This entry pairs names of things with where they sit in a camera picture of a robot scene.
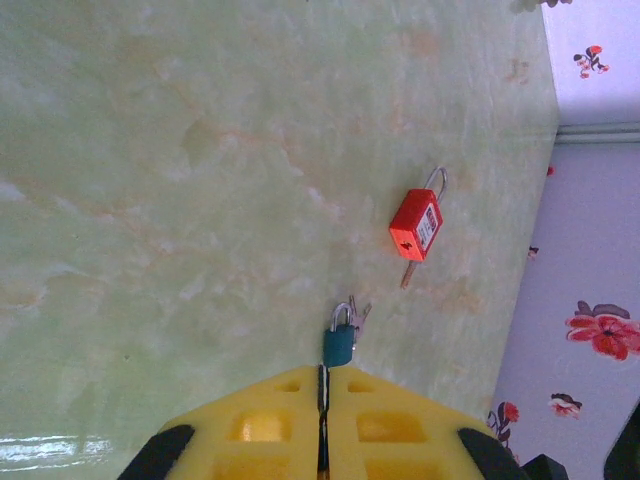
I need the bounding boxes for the red padlock key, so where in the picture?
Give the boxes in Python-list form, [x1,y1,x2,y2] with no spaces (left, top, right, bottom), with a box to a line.
[399,258,419,290]

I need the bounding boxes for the aluminium corner post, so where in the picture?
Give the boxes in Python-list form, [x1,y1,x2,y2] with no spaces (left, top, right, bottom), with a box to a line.
[555,122,640,146]

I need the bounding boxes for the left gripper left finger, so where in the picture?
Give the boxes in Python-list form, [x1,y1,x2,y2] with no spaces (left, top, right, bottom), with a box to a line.
[117,364,322,480]

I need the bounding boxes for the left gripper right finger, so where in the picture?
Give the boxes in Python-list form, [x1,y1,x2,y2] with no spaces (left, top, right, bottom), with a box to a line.
[328,366,531,480]

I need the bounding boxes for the blue padlock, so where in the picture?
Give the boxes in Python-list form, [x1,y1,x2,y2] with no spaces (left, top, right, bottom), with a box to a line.
[322,302,359,369]

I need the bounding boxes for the red padlock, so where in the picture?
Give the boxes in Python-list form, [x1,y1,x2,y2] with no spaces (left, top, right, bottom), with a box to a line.
[388,166,450,262]

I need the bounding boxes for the blue padlock keys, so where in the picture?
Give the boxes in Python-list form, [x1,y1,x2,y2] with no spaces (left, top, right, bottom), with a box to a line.
[348,294,374,351]

